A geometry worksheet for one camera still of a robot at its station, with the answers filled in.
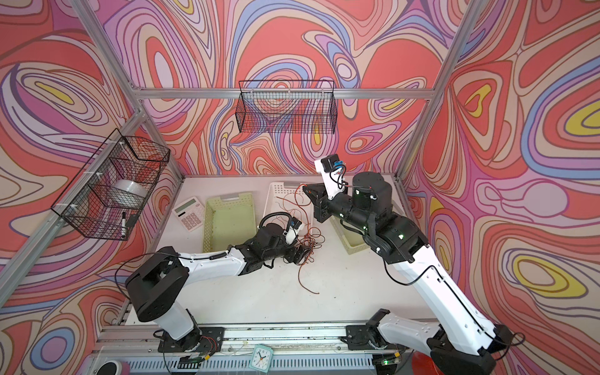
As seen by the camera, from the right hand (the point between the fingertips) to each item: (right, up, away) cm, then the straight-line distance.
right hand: (307, 194), depth 59 cm
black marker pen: (-57, -10, +13) cm, 60 cm away
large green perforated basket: (+18, -17, +30) cm, 39 cm away
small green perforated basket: (-33, -11, +43) cm, 55 cm away
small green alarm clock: (-14, -49, +10) cm, 52 cm away
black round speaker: (-56, -49, +6) cm, 75 cm away
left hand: (+1, -17, +25) cm, 31 cm away
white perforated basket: (-15, -4, +50) cm, 53 cm away
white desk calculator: (-51, -8, +43) cm, 67 cm away
